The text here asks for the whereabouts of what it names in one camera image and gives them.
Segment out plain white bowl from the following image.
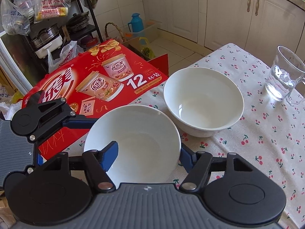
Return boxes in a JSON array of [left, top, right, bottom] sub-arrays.
[[84, 105, 181, 185]]

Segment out white bowl floral outside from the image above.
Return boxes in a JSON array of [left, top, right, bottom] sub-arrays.
[[163, 67, 245, 138]]

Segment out white kitchen cabinets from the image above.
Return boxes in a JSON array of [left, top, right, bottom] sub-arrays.
[[143, 0, 304, 64]]

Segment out red milk tea box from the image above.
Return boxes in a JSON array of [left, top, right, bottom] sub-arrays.
[[21, 38, 170, 161]]

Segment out cherry print tablecloth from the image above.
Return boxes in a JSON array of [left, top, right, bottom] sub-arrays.
[[63, 42, 305, 229]]

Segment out black storage rack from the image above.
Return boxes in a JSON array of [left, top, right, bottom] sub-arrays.
[[2, 0, 104, 72]]

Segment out wicker basket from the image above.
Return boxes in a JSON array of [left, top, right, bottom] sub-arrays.
[[104, 22, 127, 43]]

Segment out teal thermos jug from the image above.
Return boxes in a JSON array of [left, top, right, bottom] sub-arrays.
[[126, 13, 145, 46]]

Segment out glass mug with water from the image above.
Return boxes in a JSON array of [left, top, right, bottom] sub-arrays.
[[265, 46, 304, 106]]

